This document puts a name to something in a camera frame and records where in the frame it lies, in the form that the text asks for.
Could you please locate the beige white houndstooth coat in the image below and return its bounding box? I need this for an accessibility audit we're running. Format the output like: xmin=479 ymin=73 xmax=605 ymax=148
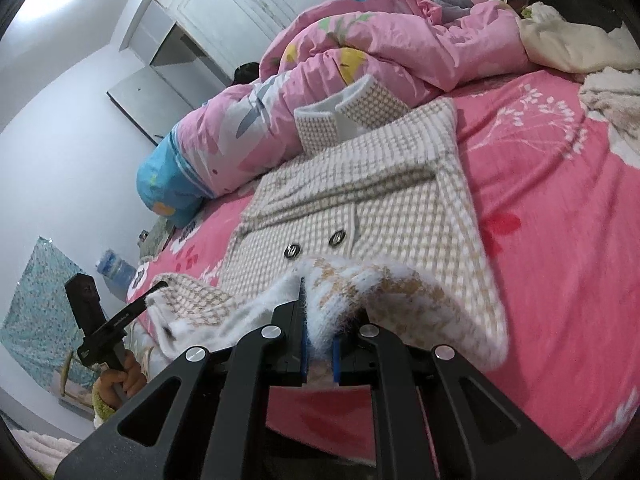
xmin=146 ymin=77 xmax=509 ymax=370

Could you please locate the left hand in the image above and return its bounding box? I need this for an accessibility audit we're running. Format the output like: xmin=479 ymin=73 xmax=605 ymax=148
xmin=96 ymin=350 xmax=146 ymax=408

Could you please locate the teal patterned cloth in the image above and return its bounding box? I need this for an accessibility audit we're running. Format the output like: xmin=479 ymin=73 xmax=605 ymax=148
xmin=1 ymin=237 xmax=82 ymax=390

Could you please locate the pink floral bed sheet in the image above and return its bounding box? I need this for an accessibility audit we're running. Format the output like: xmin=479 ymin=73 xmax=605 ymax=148
xmin=127 ymin=66 xmax=640 ymax=461

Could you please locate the white wardrobe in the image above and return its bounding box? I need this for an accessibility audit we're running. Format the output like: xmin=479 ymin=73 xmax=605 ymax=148
xmin=107 ymin=0 xmax=326 ymax=144

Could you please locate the pink floral quilt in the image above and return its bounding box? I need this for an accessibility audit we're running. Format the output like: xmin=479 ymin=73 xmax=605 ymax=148
xmin=137 ymin=0 xmax=529 ymax=226

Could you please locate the cream fleece blanket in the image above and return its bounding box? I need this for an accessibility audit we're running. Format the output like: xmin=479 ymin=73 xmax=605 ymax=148
xmin=518 ymin=2 xmax=639 ymax=151

